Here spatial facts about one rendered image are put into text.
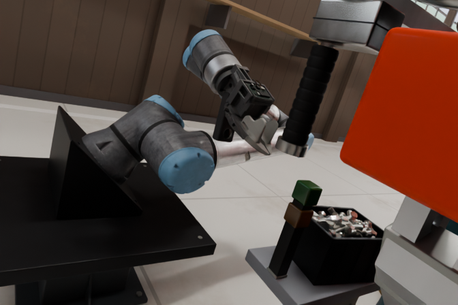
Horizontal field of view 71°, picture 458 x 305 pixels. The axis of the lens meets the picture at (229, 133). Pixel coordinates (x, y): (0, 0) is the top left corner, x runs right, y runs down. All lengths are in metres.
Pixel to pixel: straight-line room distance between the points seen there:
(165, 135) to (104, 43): 2.48
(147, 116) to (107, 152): 0.16
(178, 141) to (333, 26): 0.60
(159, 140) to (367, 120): 0.80
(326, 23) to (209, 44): 0.42
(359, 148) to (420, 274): 0.12
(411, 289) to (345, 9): 0.29
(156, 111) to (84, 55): 2.35
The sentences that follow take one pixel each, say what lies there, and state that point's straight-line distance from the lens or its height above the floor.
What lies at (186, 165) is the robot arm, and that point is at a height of 0.54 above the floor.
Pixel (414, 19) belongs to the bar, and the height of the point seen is 0.96.
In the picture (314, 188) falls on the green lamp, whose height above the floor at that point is 0.66.
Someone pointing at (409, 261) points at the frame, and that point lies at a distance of 0.26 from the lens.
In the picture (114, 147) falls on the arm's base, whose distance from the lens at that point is 1.01.
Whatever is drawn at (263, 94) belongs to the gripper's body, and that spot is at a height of 0.80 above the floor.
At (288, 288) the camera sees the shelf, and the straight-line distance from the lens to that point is 0.72.
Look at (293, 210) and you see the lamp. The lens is 0.66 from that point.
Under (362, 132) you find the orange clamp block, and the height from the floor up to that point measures 0.83.
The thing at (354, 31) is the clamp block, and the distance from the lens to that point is 0.40.
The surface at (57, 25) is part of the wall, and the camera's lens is 3.27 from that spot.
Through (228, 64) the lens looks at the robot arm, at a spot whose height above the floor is 0.83.
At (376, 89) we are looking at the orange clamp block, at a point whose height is 0.85.
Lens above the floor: 0.85
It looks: 13 degrees down
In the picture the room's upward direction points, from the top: 17 degrees clockwise
